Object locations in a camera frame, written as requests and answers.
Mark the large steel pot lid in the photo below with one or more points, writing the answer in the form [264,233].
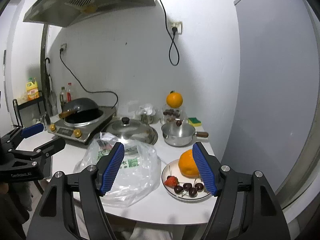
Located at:
[130,130]

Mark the black umbrella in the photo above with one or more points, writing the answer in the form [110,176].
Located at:
[52,96]

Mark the clear plastic bag green print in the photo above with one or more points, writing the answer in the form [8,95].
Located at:
[139,172]

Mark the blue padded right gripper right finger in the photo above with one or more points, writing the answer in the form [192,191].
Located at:
[208,166]

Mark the yellow green sponge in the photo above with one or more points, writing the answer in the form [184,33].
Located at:
[194,122]

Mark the dark oil bottle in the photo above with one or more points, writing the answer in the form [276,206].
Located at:
[63,97]

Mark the steel saucepan wooden handle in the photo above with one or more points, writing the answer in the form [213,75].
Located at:
[180,136]

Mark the small wall socket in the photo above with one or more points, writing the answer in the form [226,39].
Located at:
[63,48]

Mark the black wok wooden handle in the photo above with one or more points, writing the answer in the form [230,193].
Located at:
[80,110]

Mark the glass jar with dates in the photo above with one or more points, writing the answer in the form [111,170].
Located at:
[172,114]

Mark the white wall socket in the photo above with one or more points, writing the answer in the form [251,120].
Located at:
[176,27]

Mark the red strawberry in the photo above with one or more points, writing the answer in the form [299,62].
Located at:
[171,182]

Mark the dark cherry with stem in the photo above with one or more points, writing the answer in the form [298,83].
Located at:
[178,189]

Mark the orange on glass jar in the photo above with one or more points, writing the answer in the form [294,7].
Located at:
[174,99]

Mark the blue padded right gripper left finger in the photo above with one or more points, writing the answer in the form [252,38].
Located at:
[108,167]

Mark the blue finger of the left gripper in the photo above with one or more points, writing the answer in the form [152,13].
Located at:
[31,129]

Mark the white plate dark rim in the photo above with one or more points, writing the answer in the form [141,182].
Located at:
[172,169]

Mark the yellow detergent bottle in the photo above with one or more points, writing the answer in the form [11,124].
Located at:
[32,89]

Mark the induction cooktop gold knobs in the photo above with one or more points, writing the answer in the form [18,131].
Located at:
[84,127]

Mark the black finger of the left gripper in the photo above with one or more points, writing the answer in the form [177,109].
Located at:
[45,148]

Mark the red cap sauce bottle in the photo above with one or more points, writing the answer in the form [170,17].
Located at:
[69,92]

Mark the black wire rack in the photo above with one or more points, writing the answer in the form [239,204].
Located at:
[40,102]

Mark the crumpled bag with metal cup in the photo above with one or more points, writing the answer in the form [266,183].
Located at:
[147,114]

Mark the large orange on plate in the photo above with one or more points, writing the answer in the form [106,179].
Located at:
[187,165]

